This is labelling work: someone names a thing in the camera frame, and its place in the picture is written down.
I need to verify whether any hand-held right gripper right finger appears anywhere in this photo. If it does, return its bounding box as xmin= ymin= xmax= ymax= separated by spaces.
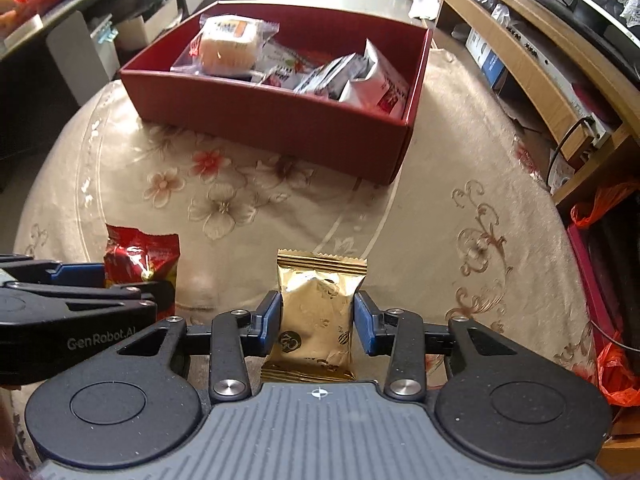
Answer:
xmin=352 ymin=290 xmax=526 ymax=402

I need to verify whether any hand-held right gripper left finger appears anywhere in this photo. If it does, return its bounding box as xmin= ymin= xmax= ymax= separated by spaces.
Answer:
xmin=117 ymin=290 xmax=283 ymax=401

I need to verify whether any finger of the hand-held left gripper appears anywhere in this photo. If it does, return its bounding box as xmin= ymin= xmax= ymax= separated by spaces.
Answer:
xmin=0 ymin=255 xmax=108 ymax=288
xmin=0 ymin=281 xmax=172 ymax=311

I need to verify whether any gold foil snack packet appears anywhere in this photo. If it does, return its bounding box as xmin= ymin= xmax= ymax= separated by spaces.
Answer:
xmin=261 ymin=249 xmax=368 ymax=383

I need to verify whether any red foil snack packet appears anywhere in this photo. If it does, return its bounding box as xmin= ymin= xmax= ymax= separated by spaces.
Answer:
xmin=103 ymin=224 xmax=181 ymax=323

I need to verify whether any red cardboard box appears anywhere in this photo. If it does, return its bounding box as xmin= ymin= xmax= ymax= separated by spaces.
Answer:
xmin=119 ymin=1 xmax=433 ymax=186

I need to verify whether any white noodle snack packet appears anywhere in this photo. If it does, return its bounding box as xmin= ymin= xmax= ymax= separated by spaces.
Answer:
xmin=339 ymin=39 xmax=412 ymax=120

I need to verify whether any white date snack packet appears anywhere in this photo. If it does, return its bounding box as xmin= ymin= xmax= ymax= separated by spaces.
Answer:
xmin=252 ymin=42 xmax=326 ymax=91

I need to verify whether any silver foil snack packet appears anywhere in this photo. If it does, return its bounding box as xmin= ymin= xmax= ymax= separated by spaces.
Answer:
xmin=292 ymin=52 xmax=371 ymax=96

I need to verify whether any steamed cake clear packet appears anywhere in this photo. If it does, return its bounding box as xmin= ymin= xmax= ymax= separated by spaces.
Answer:
xmin=171 ymin=14 xmax=280 ymax=77

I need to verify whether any beige floral tablecloth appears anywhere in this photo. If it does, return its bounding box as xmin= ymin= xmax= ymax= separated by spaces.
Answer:
xmin=12 ymin=35 xmax=601 ymax=461

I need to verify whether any dark long side table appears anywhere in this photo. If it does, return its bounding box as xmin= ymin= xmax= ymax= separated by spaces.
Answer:
xmin=0 ymin=0 xmax=186 ymax=111

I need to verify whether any orange plastic bag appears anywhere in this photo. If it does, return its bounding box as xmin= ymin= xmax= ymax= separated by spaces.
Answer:
xmin=595 ymin=342 xmax=640 ymax=406
xmin=570 ymin=182 xmax=640 ymax=228

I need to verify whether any open cardboard box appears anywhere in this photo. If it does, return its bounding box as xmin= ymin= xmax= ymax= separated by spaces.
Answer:
xmin=115 ymin=0 xmax=181 ymax=51

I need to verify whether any blue white box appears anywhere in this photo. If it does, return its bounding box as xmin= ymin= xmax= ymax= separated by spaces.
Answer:
xmin=465 ymin=27 xmax=508 ymax=91

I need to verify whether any wooden television stand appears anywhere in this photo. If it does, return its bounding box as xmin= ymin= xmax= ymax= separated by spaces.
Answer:
xmin=392 ymin=0 xmax=640 ymax=211

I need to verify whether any white shopping bag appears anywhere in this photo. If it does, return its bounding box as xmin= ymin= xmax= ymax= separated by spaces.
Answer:
xmin=407 ymin=0 xmax=441 ymax=21

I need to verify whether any black cable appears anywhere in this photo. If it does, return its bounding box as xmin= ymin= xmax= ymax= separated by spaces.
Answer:
xmin=547 ymin=115 xmax=596 ymax=181

